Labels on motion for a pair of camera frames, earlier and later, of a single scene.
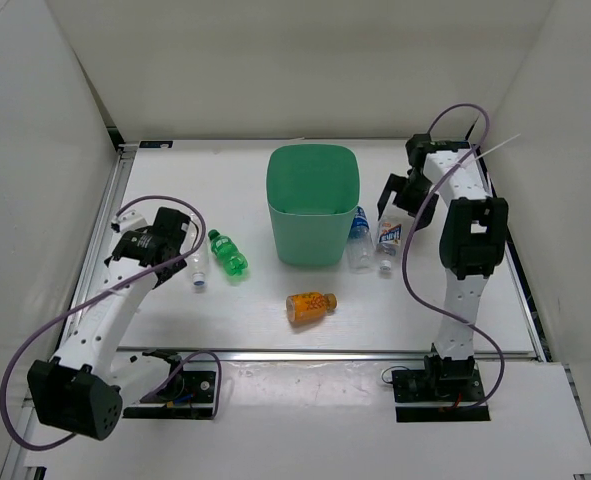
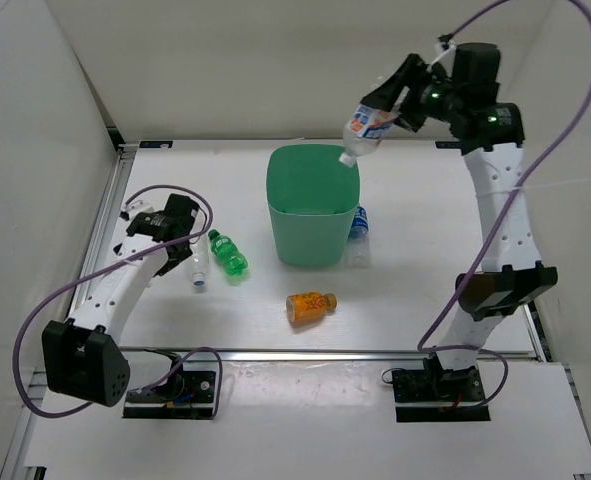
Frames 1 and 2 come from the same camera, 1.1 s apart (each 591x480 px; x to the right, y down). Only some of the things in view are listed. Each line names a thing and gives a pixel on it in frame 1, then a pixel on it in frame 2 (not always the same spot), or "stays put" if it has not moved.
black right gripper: [395, 184] → [409, 72]
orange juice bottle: [307, 306] stays put
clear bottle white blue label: [389, 238] → [363, 130]
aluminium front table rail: [127, 355] stays put
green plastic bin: [313, 191] stays put
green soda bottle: [230, 257] stays put
